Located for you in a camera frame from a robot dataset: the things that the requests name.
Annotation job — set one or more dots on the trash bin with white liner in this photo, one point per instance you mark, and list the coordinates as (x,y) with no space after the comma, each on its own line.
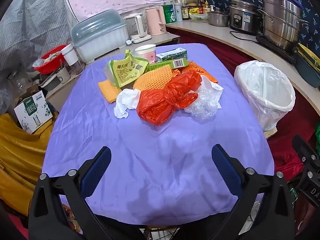
(262,105)

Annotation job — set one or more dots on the clear jar white lid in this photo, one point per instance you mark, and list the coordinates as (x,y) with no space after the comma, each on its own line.
(71,58)

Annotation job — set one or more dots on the large orange printed plastic bag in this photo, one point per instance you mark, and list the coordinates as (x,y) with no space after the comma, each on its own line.
(200,70)

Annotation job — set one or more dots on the dark green white box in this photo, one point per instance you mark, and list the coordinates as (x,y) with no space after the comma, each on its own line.
(172,53)

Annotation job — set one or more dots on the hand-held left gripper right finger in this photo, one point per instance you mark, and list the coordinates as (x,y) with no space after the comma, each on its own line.
(225,167)

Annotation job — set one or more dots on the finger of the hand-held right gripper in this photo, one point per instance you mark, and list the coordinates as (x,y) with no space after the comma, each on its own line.
(306,155)

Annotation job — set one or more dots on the white green cardboard box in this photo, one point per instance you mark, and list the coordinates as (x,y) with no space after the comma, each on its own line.
(32,112)

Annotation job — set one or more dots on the yellow seasoning packet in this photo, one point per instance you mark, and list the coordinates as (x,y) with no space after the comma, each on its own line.
(194,11)

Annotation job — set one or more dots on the green tin can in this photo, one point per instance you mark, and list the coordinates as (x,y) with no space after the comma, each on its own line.
(169,13)

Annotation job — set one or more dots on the glass jar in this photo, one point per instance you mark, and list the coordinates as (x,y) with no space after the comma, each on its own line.
(18,82)

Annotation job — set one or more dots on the yellow bowl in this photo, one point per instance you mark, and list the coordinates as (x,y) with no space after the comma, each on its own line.
(308,55)

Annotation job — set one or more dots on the light green long box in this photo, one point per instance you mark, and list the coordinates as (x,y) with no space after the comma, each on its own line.
(175,64)

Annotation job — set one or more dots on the white dish box grey lid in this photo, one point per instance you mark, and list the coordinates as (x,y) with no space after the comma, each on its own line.
(100,40)

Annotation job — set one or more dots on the purple tablecloth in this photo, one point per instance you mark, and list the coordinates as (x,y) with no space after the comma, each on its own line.
(150,155)

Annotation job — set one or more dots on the large steel steamer pot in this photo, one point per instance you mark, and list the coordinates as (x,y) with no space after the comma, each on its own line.
(282,25)

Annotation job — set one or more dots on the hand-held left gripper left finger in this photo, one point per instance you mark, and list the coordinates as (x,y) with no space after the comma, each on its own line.
(96,172)

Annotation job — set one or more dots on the black induction cooker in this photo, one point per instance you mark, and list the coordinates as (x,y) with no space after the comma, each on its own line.
(277,51)

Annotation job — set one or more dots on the flowered paper cup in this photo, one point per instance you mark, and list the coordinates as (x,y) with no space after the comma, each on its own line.
(147,53)

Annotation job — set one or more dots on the red-orange plastic bag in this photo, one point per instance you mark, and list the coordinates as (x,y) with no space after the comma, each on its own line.
(155,105)

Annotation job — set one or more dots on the red basin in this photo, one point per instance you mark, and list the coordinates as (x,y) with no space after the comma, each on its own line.
(48,66)

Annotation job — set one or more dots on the white bottle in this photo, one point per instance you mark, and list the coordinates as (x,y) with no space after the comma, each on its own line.
(178,12)

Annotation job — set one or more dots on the clear crumpled plastic bag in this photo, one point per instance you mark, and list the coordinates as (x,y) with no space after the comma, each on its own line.
(205,100)

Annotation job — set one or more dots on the small orange foam net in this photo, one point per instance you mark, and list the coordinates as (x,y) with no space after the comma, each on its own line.
(108,91)

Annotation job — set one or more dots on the small steel pot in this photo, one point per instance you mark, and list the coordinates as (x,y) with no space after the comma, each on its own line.
(218,18)

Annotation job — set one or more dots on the dark sauce bottle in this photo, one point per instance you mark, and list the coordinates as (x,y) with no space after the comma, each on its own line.
(185,11)

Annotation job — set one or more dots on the white crumpled tissue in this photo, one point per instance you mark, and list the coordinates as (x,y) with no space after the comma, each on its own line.
(123,103)

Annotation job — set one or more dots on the yellow-green snack bag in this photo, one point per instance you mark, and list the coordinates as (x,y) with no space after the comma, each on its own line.
(126,72)

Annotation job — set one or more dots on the grey striped cloth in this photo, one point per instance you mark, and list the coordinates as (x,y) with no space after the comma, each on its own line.
(32,25)

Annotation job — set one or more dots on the large orange foam net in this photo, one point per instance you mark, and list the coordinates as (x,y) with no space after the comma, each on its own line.
(152,78)

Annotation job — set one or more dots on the white power plug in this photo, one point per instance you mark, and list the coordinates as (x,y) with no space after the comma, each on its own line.
(129,42)

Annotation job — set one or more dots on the steel rice cooker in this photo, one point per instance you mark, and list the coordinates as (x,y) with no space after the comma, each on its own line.
(243,17)

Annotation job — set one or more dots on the pink electric kettle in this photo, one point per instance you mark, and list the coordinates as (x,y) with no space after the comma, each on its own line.
(155,20)

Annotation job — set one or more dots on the tall brown sauce bottle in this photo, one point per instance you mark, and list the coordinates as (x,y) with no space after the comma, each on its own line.
(199,5)

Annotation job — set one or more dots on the glass food container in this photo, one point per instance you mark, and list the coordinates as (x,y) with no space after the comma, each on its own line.
(198,18)

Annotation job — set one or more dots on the yellow cloth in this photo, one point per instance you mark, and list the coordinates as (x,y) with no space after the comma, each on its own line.
(20,155)

